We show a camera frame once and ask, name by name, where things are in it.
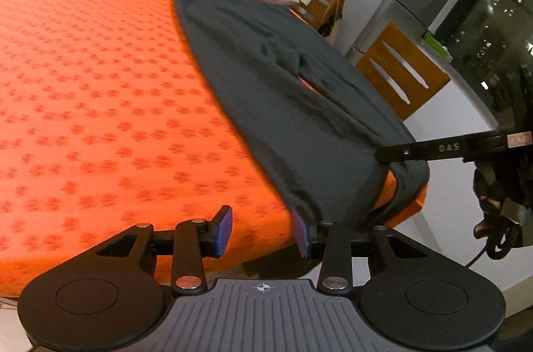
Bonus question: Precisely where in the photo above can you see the dark grey sweatpants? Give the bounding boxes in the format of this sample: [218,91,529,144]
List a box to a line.
[174,0,429,228]

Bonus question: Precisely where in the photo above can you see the near wooden chair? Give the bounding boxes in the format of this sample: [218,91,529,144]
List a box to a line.
[356,23,450,120]

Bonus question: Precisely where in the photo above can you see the orange floral table mat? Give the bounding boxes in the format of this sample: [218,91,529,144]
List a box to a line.
[0,0,429,299]

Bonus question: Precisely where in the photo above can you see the wooden chair with bag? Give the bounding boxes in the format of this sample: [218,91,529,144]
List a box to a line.
[292,0,346,44]

